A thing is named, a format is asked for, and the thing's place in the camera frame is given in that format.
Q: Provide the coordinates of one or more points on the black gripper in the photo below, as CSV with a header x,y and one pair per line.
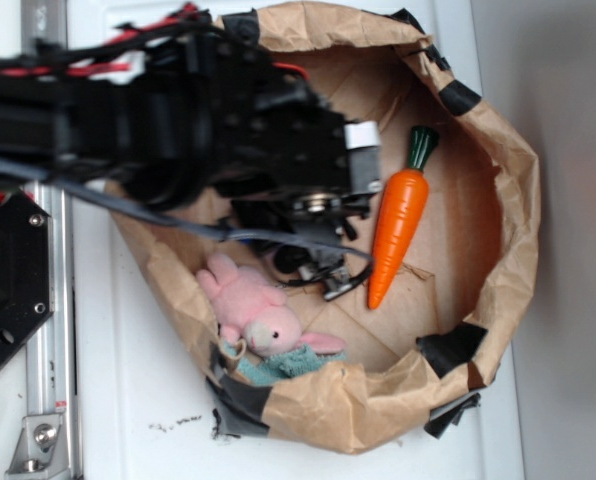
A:
x,y
284,144

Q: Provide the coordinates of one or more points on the black box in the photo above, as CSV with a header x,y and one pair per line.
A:
x,y
262,221

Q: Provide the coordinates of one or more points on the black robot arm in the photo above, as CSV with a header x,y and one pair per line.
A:
x,y
186,125

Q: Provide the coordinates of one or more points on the orange toy carrot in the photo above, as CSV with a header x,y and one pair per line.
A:
x,y
403,202

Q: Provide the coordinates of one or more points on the pink plush bunny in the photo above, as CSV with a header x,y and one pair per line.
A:
x,y
248,308

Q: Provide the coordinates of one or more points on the teal cloth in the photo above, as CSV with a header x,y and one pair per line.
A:
x,y
288,367

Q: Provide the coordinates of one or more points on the brown paper bag bin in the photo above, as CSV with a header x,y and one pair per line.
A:
x,y
467,278

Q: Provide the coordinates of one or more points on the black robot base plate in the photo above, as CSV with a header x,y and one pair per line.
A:
x,y
24,273

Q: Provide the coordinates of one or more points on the aluminium rail profile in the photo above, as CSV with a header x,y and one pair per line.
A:
x,y
51,361

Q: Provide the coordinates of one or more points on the metal corner bracket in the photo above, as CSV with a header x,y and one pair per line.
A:
x,y
41,450

